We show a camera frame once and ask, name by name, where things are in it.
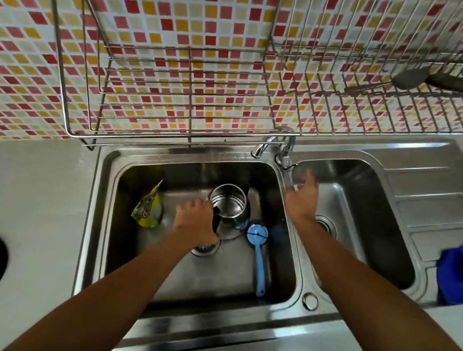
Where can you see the person's right hand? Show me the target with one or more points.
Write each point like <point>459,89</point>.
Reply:
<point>303,202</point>

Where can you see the person's left hand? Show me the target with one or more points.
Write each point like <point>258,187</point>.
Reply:
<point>194,224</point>

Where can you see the person's right fingers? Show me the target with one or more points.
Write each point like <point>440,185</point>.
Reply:
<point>308,183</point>

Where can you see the person's left fingers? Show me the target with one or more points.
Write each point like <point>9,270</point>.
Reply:
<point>195,205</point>

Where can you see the stainless steel kettle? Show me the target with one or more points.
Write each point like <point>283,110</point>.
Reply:
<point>232,205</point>

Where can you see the person's right forearm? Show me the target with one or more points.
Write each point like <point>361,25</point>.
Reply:
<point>374,318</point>

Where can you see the person's left forearm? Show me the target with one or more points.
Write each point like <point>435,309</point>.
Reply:
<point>110,306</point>

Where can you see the round metal drain strainer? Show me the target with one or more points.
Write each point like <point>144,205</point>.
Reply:
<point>326,225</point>
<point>206,250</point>

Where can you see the yellow green soap pouch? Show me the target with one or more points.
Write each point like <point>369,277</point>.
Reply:
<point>147,208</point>

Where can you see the chrome sink faucet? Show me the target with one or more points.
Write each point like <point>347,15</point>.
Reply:
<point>277,143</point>

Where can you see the stainless steel double sink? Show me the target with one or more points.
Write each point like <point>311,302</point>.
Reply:
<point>404,197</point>

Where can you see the round chrome sink cap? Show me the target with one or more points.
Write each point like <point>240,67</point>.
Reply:
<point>310,301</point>

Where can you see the metal ladle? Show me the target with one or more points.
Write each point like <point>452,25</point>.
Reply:
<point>408,78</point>

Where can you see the dark metal spoon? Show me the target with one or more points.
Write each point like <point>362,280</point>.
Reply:
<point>450,82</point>

